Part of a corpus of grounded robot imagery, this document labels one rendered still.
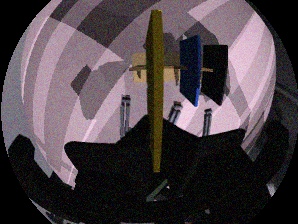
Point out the olive brown slotted board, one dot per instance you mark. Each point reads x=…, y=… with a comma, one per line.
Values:
x=154, y=56

